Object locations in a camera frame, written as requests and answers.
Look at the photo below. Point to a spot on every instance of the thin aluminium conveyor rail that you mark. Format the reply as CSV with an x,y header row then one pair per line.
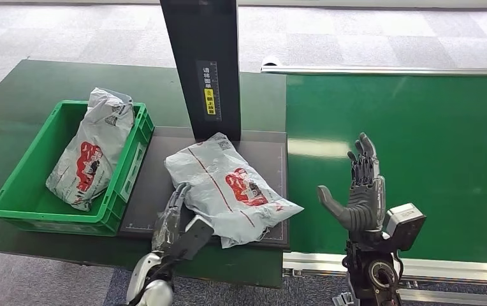
x,y
374,69

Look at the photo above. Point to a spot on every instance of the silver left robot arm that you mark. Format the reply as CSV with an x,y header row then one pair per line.
x,y
150,281

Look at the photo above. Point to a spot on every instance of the grey mailer bag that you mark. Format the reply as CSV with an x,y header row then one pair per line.
x,y
226,190
89,156

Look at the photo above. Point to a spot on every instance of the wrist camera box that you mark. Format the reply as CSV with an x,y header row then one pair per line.
x,y
404,228
195,238

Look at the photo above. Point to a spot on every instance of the wide aluminium conveyor rail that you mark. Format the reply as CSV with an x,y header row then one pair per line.
x,y
311,264

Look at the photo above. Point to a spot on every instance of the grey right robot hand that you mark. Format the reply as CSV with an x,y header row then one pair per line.
x,y
364,202

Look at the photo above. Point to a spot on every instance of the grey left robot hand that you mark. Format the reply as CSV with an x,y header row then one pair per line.
x,y
167,224

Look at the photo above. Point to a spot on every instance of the yellow and black column label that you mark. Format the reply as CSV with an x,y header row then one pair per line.
x,y
209,99

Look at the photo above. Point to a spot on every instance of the metal conveyor frame bracket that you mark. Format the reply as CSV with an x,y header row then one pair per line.
x,y
345,300

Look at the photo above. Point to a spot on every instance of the black scanner column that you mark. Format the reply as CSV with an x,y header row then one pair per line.
x,y
203,42

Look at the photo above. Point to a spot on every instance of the green conveyor belt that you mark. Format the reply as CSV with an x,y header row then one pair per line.
x,y
437,126

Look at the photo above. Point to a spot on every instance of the grey mailer bag, creased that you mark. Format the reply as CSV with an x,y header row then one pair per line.
x,y
89,156

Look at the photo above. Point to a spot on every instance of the green plastic crate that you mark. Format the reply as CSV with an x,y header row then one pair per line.
x,y
24,190

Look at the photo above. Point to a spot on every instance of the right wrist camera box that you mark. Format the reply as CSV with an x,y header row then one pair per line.
x,y
404,228

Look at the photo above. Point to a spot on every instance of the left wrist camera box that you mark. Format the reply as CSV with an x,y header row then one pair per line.
x,y
195,238

